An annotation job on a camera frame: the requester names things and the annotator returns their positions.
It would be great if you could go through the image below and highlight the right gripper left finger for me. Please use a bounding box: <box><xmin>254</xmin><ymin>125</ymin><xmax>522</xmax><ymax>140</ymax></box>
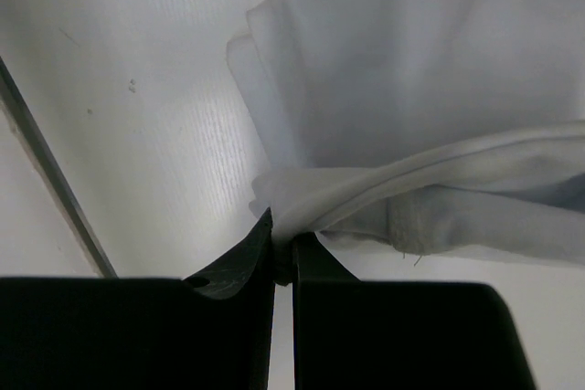
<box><xmin>1</xmin><ymin>213</ymin><xmax>274</xmax><ymax>389</ymax></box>

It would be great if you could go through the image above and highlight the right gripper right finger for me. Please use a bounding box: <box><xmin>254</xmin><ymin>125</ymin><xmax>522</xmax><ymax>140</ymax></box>
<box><xmin>292</xmin><ymin>234</ymin><xmax>536</xmax><ymax>389</ymax></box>

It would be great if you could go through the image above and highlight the white skirt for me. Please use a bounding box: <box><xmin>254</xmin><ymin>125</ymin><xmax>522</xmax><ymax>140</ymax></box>
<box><xmin>227</xmin><ymin>0</ymin><xmax>584</xmax><ymax>266</ymax></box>

